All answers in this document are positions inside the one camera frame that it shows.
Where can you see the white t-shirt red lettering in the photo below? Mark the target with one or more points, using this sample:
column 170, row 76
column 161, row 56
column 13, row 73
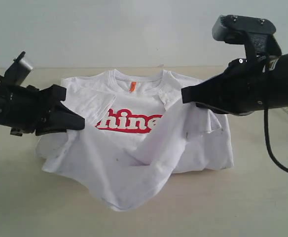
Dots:
column 137, row 133

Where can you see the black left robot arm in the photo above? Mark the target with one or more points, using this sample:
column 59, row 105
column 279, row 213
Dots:
column 4, row 105

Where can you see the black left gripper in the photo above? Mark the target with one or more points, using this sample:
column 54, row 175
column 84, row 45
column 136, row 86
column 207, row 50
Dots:
column 37, row 111

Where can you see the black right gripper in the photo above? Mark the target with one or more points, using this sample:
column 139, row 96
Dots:
column 239, row 90

